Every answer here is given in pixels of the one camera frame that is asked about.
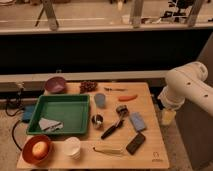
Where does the grey folded cloth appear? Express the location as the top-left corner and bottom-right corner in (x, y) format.
(39, 118), (63, 132)

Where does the black cable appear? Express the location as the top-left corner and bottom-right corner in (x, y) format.
(4, 87), (25, 151)

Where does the small metal cup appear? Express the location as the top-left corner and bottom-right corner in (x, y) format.
(91, 114), (103, 129)

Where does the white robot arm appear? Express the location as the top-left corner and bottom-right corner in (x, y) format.
(158, 61), (213, 126)

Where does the white paper cup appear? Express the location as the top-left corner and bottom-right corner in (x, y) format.
(63, 137), (81, 159)

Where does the small knife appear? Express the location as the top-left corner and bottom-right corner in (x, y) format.
(104, 87), (128, 91)

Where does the blue box on floor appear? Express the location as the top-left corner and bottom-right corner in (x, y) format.
(22, 105), (35, 123)

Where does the green plastic tray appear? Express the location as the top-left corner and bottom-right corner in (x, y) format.
(27, 94), (90, 135)

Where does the yellow round fruit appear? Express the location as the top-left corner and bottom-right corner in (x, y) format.
(32, 141), (48, 159)

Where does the black handled brush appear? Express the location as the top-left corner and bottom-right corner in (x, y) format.
(101, 105), (129, 140)

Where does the black rectangular block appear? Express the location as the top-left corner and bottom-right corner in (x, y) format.
(126, 133), (146, 155)

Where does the orange carrot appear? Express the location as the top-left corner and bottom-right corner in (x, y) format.
(118, 94), (138, 102)

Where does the bunch of dark grapes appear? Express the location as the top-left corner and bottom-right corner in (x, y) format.
(80, 81), (97, 93)

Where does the purple bowl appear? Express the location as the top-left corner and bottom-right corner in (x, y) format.
(44, 76), (66, 94)

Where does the blue plastic cup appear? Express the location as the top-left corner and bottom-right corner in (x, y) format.
(94, 93), (106, 108)

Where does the blue sponge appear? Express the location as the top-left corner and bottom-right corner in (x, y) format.
(129, 112), (146, 132)

